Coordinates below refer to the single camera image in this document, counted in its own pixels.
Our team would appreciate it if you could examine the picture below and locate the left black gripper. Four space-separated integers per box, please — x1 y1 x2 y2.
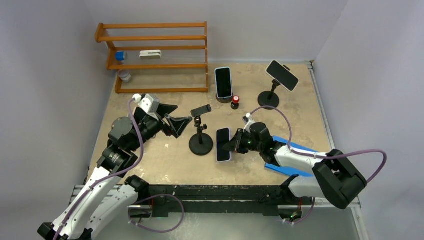
128 103 191 151

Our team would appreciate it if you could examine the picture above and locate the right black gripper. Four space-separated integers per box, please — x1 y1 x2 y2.
223 128 263 155

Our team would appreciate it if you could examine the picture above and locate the lavender case smartphone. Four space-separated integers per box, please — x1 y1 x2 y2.
216 127 232 163

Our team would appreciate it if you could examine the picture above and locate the black phone stand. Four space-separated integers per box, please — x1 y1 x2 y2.
257 79 281 110
189 104 214 156

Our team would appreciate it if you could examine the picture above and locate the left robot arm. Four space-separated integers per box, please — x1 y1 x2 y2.
37 99 193 240

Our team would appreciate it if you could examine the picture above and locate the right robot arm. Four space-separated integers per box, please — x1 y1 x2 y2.
223 122 368 210

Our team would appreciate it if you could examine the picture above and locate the round brown phone dock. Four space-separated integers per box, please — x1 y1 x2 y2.
215 95 233 104

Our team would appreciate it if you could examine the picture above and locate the red cap black stamp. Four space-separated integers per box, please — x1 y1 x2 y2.
230 95 240 110

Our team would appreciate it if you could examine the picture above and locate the clear small jar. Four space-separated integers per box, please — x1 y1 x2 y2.
117 69 132 83

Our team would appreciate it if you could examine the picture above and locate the blue notebook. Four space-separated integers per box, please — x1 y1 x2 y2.
264 142 316 177

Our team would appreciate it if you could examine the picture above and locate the light blue case smartphone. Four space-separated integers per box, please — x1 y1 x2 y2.
214 67 233 99

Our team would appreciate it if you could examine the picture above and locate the white eraser block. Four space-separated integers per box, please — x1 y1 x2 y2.
139 49 162 60

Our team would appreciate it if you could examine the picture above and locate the wooden shelf rack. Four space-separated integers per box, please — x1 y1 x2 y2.
94 21 210 94

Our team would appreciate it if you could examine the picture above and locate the blue white small box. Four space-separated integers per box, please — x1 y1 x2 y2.
115 51 128 62

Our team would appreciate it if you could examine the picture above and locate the white case smartphone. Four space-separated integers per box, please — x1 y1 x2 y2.
265 60 300 92

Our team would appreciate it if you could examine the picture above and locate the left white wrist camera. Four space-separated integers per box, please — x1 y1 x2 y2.
132 93 161 119

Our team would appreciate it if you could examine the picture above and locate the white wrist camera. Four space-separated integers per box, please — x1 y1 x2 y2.
242 112 256 133
132 93 161 119

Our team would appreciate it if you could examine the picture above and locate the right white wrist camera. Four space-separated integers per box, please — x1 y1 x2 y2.
242 112 256 133

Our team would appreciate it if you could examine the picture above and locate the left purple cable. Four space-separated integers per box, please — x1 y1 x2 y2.
51 97 145 240

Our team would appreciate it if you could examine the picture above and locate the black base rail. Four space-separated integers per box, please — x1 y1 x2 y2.
131 184 313 218

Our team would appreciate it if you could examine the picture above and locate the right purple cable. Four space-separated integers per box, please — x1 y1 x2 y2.
248 105 388 184

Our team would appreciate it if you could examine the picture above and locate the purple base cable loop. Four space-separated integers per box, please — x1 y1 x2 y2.
127 192 185 233

